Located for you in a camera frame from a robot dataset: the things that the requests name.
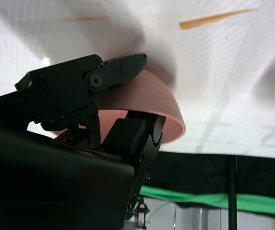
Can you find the wide orange tape scrap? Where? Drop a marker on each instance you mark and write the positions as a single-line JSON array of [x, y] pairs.
[[199, 21]]

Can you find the pink plastic bowl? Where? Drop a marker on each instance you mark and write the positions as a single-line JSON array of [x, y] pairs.
[[156, 98]]

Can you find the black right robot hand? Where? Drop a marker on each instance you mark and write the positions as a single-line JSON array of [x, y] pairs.
[[43, 172]]

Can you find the small black metal stand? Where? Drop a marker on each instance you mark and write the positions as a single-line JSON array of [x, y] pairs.
[[142, 213]]

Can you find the green cloth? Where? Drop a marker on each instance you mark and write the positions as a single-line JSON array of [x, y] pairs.
[[187, 194]]

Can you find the black backdrop curtain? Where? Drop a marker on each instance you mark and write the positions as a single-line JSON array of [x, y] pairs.
[[194, 170]]

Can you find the thin orange tape strip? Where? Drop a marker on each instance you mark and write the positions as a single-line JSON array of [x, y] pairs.
[[87, 18]]

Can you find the thin black pole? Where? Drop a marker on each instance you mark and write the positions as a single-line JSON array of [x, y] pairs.
[[232, 187]]

